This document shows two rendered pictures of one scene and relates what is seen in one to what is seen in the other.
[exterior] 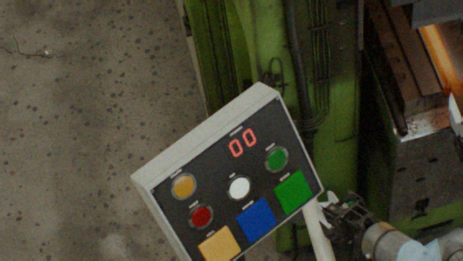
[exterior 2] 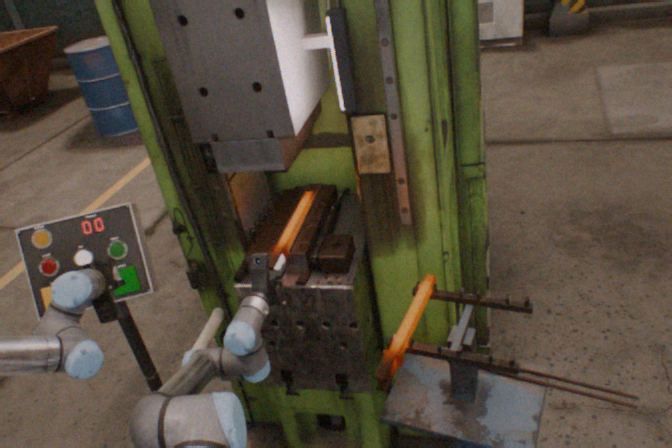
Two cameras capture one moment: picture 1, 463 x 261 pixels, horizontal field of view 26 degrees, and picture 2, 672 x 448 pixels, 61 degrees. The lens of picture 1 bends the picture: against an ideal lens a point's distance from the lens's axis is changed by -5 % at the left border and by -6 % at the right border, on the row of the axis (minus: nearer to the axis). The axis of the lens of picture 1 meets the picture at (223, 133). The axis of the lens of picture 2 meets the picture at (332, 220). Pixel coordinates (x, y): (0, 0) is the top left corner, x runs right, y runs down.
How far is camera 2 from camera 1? 1.67 m
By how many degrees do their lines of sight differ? 33
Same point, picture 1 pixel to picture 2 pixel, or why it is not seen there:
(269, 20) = (161, 168)
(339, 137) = not seen: hidden behind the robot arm
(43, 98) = (188, 298)
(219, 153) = (74, 226)
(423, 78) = (267, 245)
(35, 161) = (158, 327)
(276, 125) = (122, 224)
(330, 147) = not seen: hidden behind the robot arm
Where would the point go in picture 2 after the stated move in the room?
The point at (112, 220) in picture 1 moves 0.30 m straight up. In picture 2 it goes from (170, 370) to (150, 324)
